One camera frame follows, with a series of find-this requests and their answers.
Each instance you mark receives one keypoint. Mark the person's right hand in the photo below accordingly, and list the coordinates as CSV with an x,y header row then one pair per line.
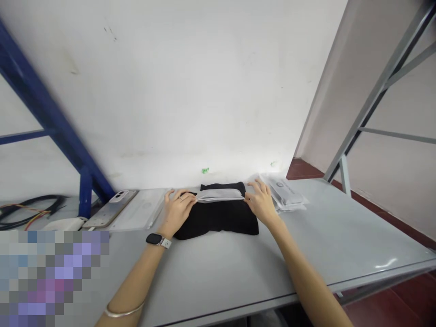
x,y
263,206

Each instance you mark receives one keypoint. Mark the person's left hand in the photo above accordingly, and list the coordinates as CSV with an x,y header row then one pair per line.
x,y
177,213

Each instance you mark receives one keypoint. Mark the black garment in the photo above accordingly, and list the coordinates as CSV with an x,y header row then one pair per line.
x,y
221,218

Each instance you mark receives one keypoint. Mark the stack of packed garment bags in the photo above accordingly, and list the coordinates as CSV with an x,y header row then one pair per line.
x,y
287,196

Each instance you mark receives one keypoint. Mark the stack of clear plastic bags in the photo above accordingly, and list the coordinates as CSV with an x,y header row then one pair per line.
x,y
143,211

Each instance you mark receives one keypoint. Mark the white smartphone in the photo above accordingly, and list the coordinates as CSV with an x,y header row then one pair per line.
x,y
109,211

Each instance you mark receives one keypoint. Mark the white plastic adapter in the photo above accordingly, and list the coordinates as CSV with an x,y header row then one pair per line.
x,y
64,223

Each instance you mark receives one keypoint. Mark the blue metal shelf frame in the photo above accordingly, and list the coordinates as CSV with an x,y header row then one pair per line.
x,y
51,112

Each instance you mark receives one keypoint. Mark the grey metal shelf frame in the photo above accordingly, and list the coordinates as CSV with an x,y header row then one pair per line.
x,y
381,92

